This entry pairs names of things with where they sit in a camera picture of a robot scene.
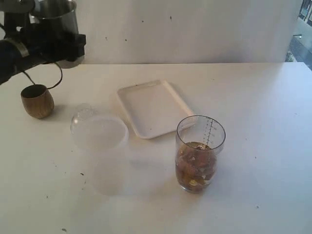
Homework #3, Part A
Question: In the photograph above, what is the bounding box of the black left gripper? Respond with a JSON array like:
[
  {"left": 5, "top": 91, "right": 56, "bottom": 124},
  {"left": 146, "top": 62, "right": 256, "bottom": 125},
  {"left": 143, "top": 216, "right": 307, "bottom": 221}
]
[{"left": 0, "top": 0, "right": 86, "bottom": 62}]

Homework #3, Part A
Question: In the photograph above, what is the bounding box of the stainless steel cup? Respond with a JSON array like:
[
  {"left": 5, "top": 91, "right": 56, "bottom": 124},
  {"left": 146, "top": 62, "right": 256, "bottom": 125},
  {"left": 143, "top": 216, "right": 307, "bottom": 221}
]
[{"left": 29, "top": 0, "right": 80, "bottom": 69}]

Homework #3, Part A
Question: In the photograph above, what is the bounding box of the brown wooden cup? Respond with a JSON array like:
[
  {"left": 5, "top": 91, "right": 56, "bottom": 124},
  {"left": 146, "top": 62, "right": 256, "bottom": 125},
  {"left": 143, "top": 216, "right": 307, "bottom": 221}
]
[{"left": 20, "top": 84, "right": 55, "bottom": 119}]

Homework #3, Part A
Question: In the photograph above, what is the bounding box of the gold coin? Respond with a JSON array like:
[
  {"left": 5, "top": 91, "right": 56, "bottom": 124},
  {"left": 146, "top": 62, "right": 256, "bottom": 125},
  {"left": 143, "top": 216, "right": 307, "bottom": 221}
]
[{"left": 185, "top": 178, "right": 203, "bottom": 187}]

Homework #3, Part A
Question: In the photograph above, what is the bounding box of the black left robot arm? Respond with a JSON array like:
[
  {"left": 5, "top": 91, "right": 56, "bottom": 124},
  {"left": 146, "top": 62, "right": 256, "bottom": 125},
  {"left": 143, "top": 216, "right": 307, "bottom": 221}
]
[{"left": 0, "top": 0, "right": 86, "bottom": 83}]

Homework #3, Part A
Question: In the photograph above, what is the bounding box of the clear plastic shaker lid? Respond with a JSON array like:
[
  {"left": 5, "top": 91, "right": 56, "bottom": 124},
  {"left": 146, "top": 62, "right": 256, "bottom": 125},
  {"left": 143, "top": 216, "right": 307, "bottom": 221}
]
[{"left": 70, "top": 103, "right": 98, "bottom": 134}]

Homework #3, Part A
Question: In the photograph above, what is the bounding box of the clear graduated shaker cup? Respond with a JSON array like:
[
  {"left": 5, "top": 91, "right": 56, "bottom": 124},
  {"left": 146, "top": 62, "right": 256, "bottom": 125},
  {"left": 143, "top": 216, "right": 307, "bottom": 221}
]
[{"left": 175, "top": 115, "right": 226, "bottom": 193}]

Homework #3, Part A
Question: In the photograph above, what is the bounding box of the frosted plastic deli container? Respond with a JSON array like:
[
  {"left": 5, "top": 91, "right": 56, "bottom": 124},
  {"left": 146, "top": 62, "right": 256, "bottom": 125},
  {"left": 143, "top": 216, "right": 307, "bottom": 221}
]
[{"left": 71, "top": 115, "right": 129, "bottom": 195}]

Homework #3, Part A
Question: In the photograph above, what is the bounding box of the white rectangular tray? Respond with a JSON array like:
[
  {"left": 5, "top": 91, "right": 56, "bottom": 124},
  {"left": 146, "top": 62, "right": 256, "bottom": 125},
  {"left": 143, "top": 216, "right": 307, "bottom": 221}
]
[{"left": 117, "top": 80, "right": 195, "bottom": 139}]

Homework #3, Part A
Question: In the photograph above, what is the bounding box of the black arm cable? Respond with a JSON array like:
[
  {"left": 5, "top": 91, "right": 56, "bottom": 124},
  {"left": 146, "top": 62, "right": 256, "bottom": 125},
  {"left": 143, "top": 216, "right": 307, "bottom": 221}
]
[{"left": 21, "top": 62, "right": 63, "bottom": 89}]

